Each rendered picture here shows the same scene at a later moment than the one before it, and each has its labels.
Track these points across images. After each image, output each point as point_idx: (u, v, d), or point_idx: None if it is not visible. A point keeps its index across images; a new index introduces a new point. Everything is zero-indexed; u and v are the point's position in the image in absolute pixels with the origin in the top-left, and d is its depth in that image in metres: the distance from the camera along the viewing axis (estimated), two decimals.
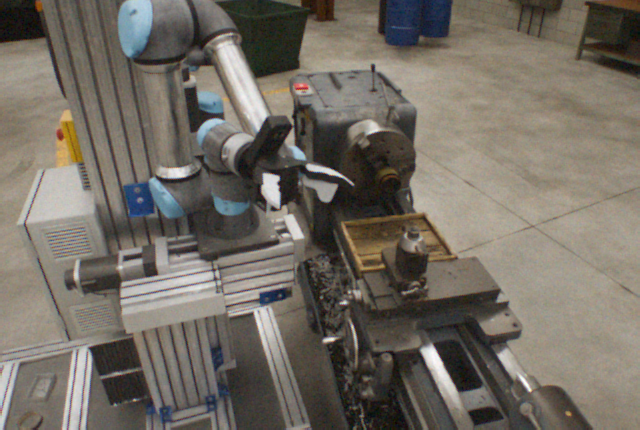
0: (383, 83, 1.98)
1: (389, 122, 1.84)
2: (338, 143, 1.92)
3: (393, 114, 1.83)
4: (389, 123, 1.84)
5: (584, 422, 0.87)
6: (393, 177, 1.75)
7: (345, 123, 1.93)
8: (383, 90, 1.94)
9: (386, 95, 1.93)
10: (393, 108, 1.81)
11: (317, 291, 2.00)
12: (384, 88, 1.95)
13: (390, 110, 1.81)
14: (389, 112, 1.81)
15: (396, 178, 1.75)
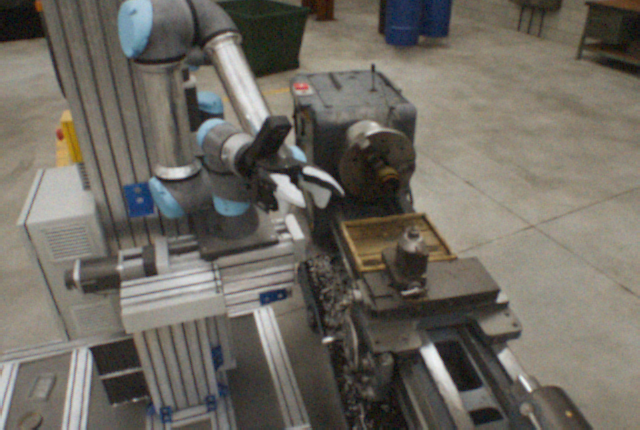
0: (383, 83, 1.98)
1: (389, 122, 1.84)
2: (338, 143, 1.92)
3: (393, 114, 1.83)
4: (389, 123, 1.84)
5: (584, 422, 0.87)
6: (393, 177, 1.75)
7: (345, 123, 1.93)
8: (383, 90, 1.94)
9: (386, 95, 1.93)
10: (393, 108, 1.81)
11: (317, 291, 2.00)
12: (384, 88, 1.95)
13: (390, 110, 1.81)
14: (389, 112, 1.81)
15: (396, 178, 1.75)
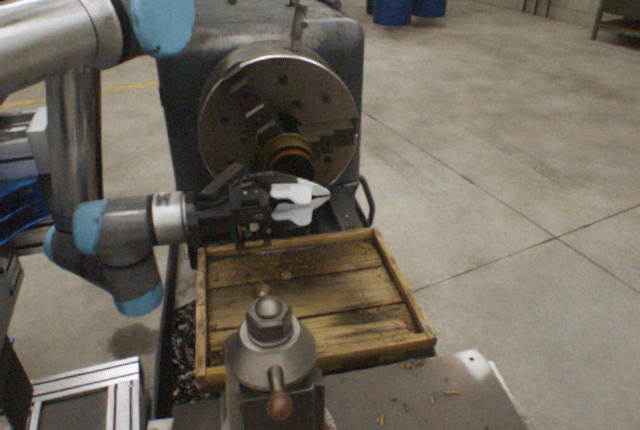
0: None
1: (296, 41, 0.88)
2: (202, 90, 0.96)
3: None
4: (296, 43, 0.88)
5: None
6: (293, 154, 0.79)
7: (219, 51, 0.97)
8: None
9: None
10: (302, 9, 0.85)
11: (175, 375, 1.04)
12: None
13: (297, 13, 0.85)
14: (295, 18, 0.86)
15: (302, 156, 0.79)
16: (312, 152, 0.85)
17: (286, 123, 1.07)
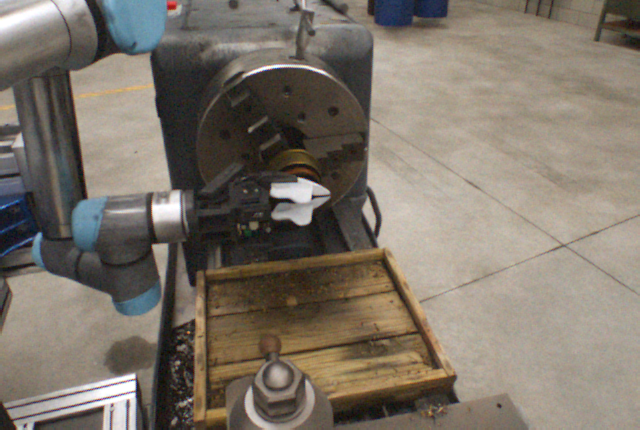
0: None
1: (302, 50, 0.82)
2: (201, 101, 0.90)
3: None
4: (302, 51, 0.82)
5: None
6: (300, 173, 0.73)
7: (219, 59, 0.91)
8: None
9: (304, 0, 0.91)
10: (309, 15, 0.79)
11: (173, 402, 0.98)
12: None
13: (303, 19, 0.79)
14: (301, 25, 0.79)
15: (309, 175, 0.73)
16: (319, 169, 0.79)
17: (290, 135, 1.01)
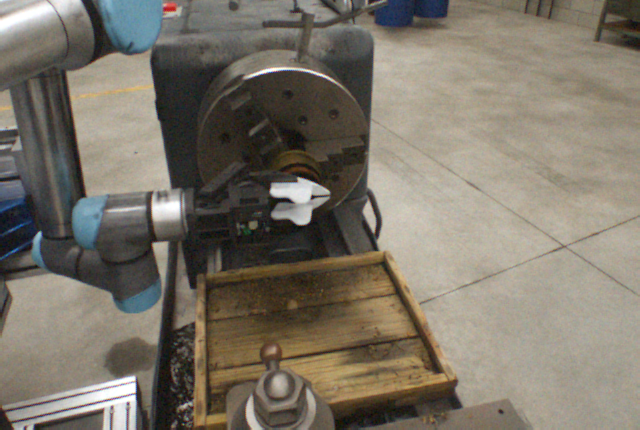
0: (379, 2, 0.93)
1: (300, 52, 0.81)
2: (201, 104, 0.89)
3: (309, 33, 0.80)
4: (299, 53, 0.81)
5: None
6: (299, 171, 0.73)
7: (219, 62, 0.91)
8: (359, 8, 0.90)
9: (355, 16, 0.88)
10: (304, 17, 0.78)
11: (173, 405, 0.98)
12: (366, 6, 0.90)
13: (300, 21, 0.79)
14: None
15: (308, 173, 0.73)
16: (319, 170, 0.79)
17: (291, 137, 1.00)
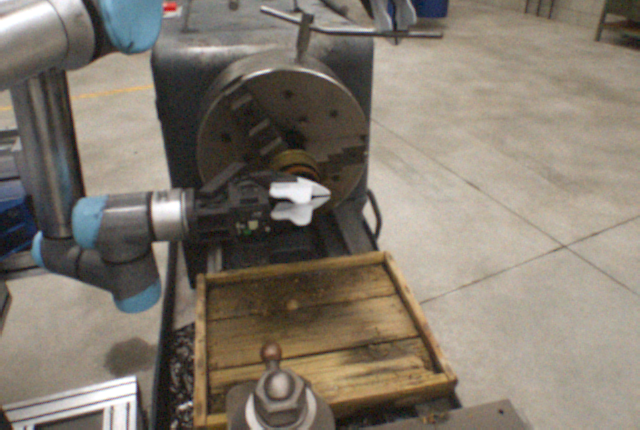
0: (424, 30, 0.69)
1: (296, 51, 0.82)
2: (202, 104, 0.89)
3: (300, 31, 0.79)
4: (296, 52, 0.82)
5: None
6: (298, 171, 0.73)
7: (219, 62, 0.91)
8: (391, 31, 0.72)
9: (375, 35, 0.73)
10: (302, 15, 0.79)
11: (173, 405, 0.98)
12: (399, 30, 0.71)
13: (304, 20, 0.80)
14: (304, 26, 0.81)
15: (308, 173, 0.73)
16: (319, 169, 0.79)
17: (291, 137, 1.00)
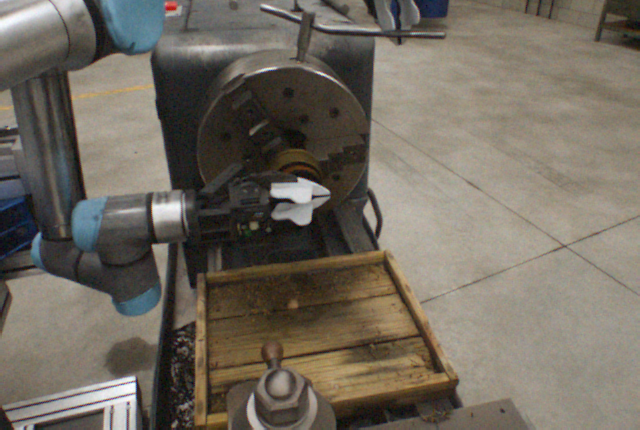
0: (427, 30, 0.69)
1: (297, 49, 0.82)
2: (202, 103, 0.89)
3: (301, 30, 0.79)
4: (297, 51, 0.82)
5: None
6: (299, 170, 0.72)
7: (220, 60, 0.91)
8: (394, 30, 0.72)
9: (377, 35, 0.73)
10: (303, 14, 0.79)
11: (173, 405, 0.98)
12: (401, 29, 0.71)
13: (305, 19, 0.80)
14: (305, 25, 0.81)
15: (308, 172, 0.73)
16: (319, 168, 0.79)
17: (291, 136, 1.00)
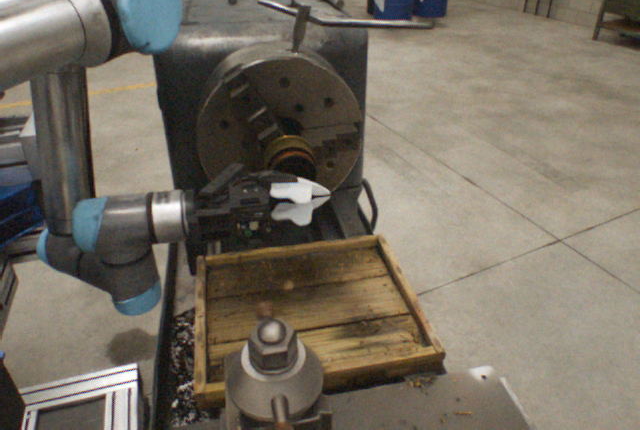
0: (416, 21, 0.73)
1: (293, 41, 0.85)
2: (201, 93, 0.93)
3: (297, 22, 0.83)
4: (293, 42, 0.85)
5: None
6: (294, 155, 0.76)
7: (219, 53, 0.94)
8: (384, 22, 0.76)
9: (369, 26, 0.77)
10: (298, 7, 0.83)
11: (174, 386, 1.02)
12: (391, 21, 0.75)
13: (301, 12, 0.84)
14: (300, 18, 0.84)
15: (303, 156, 0.76)
16: (314, 154, 0.83)
17: (288, 126, 1.04)
